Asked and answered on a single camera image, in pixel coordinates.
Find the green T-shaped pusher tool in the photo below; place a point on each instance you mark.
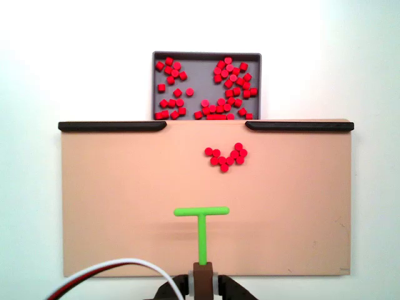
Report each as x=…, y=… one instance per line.
x=202, y=243

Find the beige rectangular board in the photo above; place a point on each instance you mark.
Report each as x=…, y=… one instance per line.
x=125, y=203

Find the grey rectangular tray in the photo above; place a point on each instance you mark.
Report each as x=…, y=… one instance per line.
x=200, y=72

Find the black edge rail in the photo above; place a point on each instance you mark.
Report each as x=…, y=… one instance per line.
x=109, y=126
x=300, y=126

